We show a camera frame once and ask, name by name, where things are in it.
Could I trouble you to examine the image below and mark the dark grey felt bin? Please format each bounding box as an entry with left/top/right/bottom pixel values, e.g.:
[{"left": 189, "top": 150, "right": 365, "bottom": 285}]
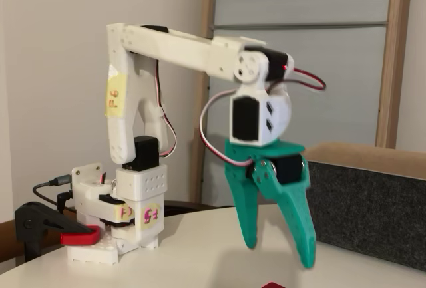
[{"left": 302, "top": 141, "right": 426, "bottom": 272}]

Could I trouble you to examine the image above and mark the pale round label F5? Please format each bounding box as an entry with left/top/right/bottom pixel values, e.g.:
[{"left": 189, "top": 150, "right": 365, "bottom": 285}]
[{"left": 141, "top": 204, "right": 163, "bottom": 231}]

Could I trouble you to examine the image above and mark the pale tape label F3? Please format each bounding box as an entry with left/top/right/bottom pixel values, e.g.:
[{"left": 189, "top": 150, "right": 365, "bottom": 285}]
[{"left": 114, "top": 204, "right": 134, "bottom": 223}]

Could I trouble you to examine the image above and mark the thin metal rod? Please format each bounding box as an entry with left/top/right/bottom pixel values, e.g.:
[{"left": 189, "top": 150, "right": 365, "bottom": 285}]
[{"left": 209, "top": 21, "right": 389, "bottom": 31}]

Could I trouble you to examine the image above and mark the yellow tape label F6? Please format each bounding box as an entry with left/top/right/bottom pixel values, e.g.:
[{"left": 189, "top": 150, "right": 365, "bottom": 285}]
[{"left": 105, "top": 64, "right": 129, "bottom": 119}]

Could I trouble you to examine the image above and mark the black clamp with red pad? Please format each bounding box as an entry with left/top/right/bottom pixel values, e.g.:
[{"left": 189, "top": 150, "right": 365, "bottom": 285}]
[{"left": 13, "top": 201, "right": 101, "bottom": 264}]

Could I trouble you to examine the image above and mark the red white black servo cable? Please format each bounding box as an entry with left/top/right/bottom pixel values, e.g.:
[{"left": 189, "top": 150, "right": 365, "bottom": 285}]
[
  {"left": 271, "top": 67, "right": 327, "bottom": 92},
  {"left": 154, "top": 61, "right": 178, "bottom": 160},
  {"left": 198, "top": 88, "right": 257, "bottom": 171}
]

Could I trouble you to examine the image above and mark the wooden frame with translucent panel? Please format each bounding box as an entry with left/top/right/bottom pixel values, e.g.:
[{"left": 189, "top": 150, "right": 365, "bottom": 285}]
[{"left": 192, "top": 0, "right": 413, "bottom": 206}]

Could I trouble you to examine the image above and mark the black power plug cable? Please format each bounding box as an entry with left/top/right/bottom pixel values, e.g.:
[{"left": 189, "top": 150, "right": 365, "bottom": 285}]
[{"left": 56, "top": 192, "right": 77, "bottom": 214}]

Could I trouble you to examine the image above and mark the black USB cable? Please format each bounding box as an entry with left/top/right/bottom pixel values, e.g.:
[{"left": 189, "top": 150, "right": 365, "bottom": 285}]
[{"left": 32, "top": 174, "right": 73, "bottom": 210}]

